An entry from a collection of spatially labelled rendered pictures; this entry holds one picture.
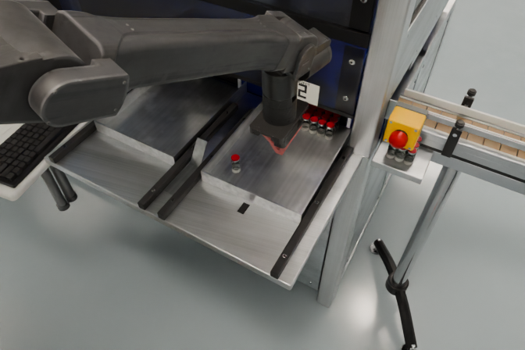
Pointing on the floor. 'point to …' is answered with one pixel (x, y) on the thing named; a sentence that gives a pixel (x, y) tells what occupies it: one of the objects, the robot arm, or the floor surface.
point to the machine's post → (373, 102)
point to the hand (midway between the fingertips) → (279, 150)
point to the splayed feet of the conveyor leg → (397, 294)
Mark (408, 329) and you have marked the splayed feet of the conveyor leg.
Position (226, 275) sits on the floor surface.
